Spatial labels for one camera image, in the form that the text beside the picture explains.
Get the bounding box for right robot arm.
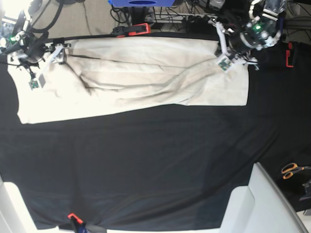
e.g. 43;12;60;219
0;0;71;90

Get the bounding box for black table cloth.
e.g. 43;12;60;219
0;36;311;231

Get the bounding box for black device at edge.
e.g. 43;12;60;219
299;180;311;201

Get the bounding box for orange black clamp top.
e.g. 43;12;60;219
112;23;151;37

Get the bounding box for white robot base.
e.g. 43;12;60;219
0;180;59;233
106;162;311;233

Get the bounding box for orange clamp bottom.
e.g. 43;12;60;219
68;213;84;225

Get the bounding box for white power strip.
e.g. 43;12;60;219
144;12;217;24

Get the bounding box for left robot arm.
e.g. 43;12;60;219
208;0;287;72

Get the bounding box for orange black clamp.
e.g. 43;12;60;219
286;42;294;68
112;23;151;37

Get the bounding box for orange handled scissors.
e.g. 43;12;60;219
281;163;311;180

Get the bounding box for orange black clamp right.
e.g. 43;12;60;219
286;42;294;68

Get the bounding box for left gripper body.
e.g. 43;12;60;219
208;18;259;72

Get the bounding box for blue plastic box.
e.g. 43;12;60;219
108;0;175;7

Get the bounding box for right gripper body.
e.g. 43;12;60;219
29;43;71;90

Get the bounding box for white cotton T-shirt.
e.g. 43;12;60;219
8;36;249;124

